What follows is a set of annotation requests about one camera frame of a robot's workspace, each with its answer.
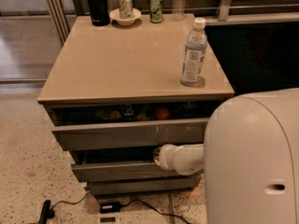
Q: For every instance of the metal railing post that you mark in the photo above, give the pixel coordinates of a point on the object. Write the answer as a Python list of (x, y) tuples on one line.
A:
[(223, 10)]

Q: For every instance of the green drink can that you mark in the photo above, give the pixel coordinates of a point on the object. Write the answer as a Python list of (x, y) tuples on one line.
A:
[(156, 11)]

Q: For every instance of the clear water bottle white cap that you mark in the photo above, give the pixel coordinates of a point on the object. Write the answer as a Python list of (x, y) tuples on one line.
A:
[(194, 53)]

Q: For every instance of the grey bottom drawer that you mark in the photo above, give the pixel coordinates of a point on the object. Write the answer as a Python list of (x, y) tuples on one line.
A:
[(144, 185)]

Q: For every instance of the black plug on floor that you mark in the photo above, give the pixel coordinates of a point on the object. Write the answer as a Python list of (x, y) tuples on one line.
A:
[(46, 213)]

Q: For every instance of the grey drawer cabinet beige top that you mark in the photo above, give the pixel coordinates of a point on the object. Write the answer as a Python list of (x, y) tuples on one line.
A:
[(115, 65)]

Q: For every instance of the white ceramic bowl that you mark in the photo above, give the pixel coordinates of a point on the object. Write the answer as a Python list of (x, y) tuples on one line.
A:
[(115, 16)]

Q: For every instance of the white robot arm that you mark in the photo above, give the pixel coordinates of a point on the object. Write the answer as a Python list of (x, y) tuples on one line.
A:
[(250, 159)]

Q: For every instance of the dark snack bag in drawer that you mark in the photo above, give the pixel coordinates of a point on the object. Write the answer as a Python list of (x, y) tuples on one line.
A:
[(123, 113)]

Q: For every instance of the black insulated flask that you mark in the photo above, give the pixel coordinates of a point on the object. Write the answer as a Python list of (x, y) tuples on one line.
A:
[(99, 12)]

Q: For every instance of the clear plastic bottle back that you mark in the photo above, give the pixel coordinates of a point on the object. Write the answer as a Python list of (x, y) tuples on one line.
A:
[(178, 9)]

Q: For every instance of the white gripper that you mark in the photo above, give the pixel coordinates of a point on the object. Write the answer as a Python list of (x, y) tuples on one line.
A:
[(166, 158)]

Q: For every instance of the green can in bowl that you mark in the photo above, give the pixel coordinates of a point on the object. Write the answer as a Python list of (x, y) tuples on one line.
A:
[(125, 9)]

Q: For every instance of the grey drawer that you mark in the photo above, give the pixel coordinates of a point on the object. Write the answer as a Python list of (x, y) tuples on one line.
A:
[(133, 163), (186, 125), (144, 185)]

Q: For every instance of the grey top drawer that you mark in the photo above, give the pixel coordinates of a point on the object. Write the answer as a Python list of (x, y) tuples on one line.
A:
[(186, 125)]

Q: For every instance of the black power adapter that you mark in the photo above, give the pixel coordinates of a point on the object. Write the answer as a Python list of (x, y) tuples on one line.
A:
[(113, 207)]

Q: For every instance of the orange fruit in drawer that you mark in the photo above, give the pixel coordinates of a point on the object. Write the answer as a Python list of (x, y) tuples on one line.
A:
[(162, 113)]

